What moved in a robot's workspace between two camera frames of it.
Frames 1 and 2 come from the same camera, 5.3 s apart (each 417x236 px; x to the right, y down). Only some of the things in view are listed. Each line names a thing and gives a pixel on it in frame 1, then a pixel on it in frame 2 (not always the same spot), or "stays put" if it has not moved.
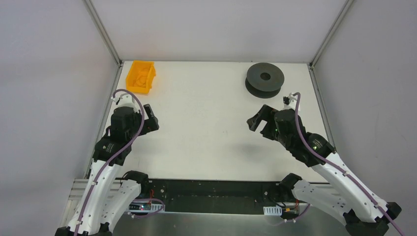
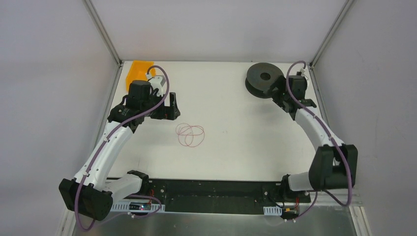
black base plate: [214, 195] stays put
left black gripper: [149, 120] -> [165, 110]
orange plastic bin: [140, 78] stays put
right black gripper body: [267, 121] -> [289, 104]
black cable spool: [264, 80] stays put
